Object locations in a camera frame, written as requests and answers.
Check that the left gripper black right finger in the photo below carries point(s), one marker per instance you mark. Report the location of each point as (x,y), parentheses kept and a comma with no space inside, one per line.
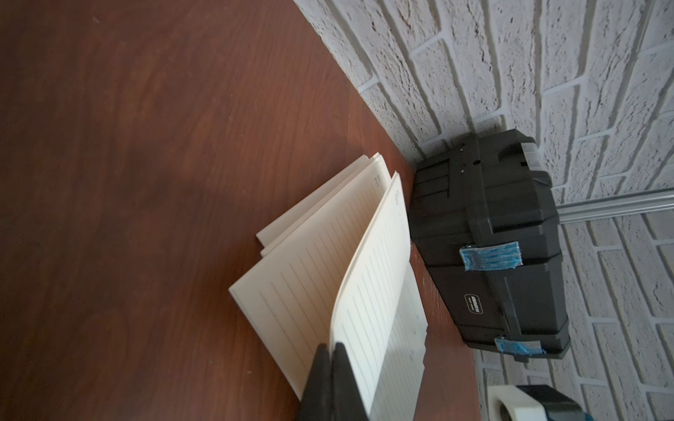
(347,403)

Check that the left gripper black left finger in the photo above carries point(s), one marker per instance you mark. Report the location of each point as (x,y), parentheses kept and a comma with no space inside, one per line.
(317,400)

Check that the lined notebook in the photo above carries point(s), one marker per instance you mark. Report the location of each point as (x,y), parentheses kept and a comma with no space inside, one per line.
(336,268)

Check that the black grey toolbox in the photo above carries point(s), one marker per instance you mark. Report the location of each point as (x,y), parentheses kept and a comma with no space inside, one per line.
(485,222)

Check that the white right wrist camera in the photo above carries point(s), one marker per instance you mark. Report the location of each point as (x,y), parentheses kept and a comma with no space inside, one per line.
(532,402)

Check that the right aluminium corner post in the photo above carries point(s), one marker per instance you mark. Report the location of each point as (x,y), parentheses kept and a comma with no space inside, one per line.
(616,206)

